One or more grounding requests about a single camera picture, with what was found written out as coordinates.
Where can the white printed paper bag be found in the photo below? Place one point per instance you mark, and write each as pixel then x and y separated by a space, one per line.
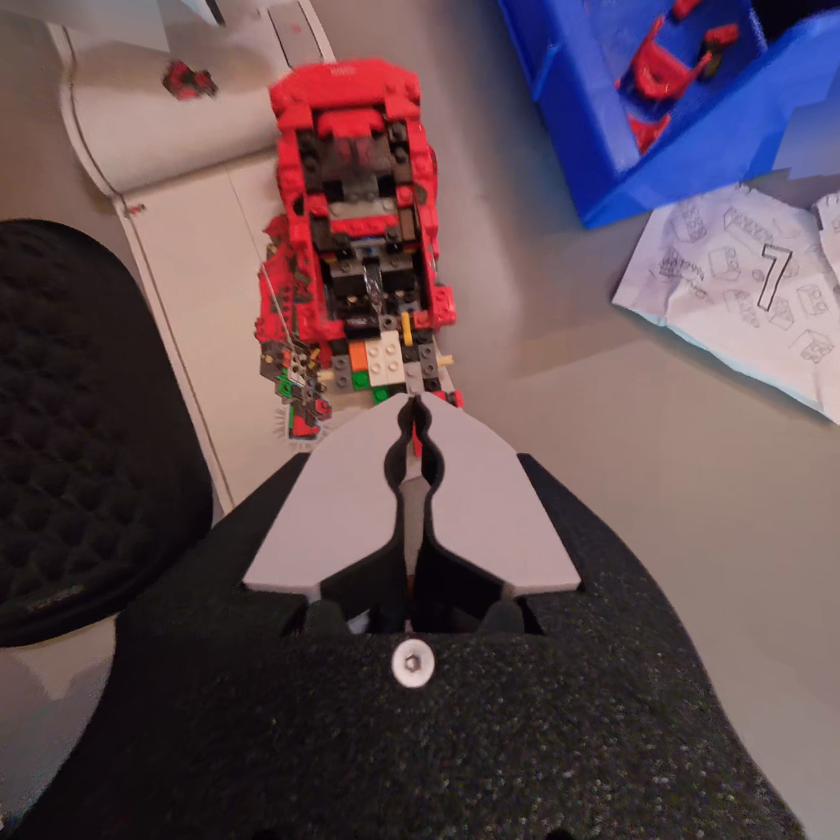
pixel 709 295
pixel 830 223

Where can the white instruction booklet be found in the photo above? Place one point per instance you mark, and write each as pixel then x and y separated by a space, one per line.
pixel 190 262

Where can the red toy brick car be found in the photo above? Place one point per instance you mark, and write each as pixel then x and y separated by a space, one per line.
pixel 354 118

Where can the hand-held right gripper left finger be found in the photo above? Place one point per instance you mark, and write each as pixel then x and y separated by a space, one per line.
pixel 334 512

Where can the black dimpled cushion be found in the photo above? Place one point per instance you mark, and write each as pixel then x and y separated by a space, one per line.
pixel 85 426

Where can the loose red brick pieces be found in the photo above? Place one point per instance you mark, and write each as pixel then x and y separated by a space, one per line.
pixel 656 65

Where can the blue plastic bin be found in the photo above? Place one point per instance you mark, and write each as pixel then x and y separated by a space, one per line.
pixel 590 131

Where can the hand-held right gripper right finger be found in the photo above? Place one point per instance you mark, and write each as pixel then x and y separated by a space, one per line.
pixel 492 512

